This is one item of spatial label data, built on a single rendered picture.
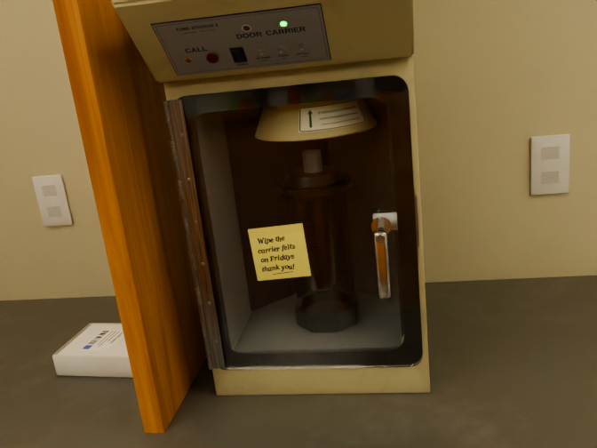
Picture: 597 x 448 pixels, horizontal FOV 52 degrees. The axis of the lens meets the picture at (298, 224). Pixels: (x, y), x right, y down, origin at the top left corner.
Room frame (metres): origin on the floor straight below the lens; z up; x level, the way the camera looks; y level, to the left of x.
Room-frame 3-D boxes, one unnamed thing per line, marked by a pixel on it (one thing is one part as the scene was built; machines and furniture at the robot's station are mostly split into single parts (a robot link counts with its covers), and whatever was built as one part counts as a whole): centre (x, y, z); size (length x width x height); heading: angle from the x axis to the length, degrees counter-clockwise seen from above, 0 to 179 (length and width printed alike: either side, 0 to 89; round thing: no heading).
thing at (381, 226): (0.73, -0.10, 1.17); 0.05 x 0.03 x 0.10; 170
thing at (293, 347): (0.78, 0.00, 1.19); 0.30 x 0.01 x 0.40; 80
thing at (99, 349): (0.97, 0.35, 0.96); 0.16 x 0.12 x 0.04; 75
